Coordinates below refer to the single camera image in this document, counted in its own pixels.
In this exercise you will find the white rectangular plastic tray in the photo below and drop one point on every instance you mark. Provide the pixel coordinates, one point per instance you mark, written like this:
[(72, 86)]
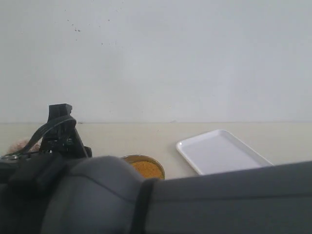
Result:
[(219, 151)]

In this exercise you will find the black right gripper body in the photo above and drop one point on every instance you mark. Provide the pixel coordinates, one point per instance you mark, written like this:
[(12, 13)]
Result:
[(64, 137)]

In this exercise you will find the steel bowl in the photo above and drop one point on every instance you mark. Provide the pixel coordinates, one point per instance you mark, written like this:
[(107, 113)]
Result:
[(134, 158)]

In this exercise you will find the yellow millet grains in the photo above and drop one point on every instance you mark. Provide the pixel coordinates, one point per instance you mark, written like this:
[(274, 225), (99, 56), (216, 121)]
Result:
[(148, 169)]

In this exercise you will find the brown plush teddy bear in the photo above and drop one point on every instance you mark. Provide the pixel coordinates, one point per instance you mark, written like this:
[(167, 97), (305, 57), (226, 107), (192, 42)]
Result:
[(18, 145)]

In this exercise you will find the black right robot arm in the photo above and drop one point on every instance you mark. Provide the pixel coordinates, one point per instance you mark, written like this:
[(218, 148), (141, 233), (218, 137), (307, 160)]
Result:
[(53, 185)]

